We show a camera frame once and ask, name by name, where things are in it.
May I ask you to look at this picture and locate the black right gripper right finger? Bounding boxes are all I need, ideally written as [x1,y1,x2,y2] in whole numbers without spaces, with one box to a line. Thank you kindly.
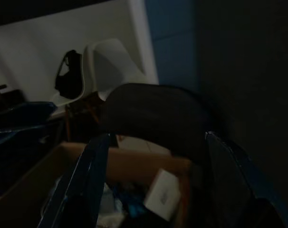
[204,130,288,228]

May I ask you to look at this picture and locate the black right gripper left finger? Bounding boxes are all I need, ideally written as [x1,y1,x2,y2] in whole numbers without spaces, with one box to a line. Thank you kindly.
[37,133,111,228]

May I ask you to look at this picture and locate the blue plastic wrapper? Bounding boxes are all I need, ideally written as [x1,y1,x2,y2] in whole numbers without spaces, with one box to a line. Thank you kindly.
[110,182,147,221]

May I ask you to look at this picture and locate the brown cardboard box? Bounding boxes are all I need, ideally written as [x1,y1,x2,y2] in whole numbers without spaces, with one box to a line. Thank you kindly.
[0,141,194,228]

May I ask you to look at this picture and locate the small white carton box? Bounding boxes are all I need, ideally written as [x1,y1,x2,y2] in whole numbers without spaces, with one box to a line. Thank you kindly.
[144,168,180,221]

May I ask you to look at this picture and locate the dark blue plastic bag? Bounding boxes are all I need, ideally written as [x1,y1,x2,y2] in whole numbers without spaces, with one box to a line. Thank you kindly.
[0,101,64,198]

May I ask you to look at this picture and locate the black bag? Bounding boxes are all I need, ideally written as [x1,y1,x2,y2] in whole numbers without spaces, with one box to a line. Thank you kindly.
[54,49,84,100]

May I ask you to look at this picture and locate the black rounded chair back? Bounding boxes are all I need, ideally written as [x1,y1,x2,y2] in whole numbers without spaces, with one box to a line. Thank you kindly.
[101,83,211,164]

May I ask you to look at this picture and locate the white shell chair wooden legs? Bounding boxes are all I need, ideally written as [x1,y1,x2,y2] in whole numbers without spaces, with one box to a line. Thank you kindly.
[50,39,146,143]

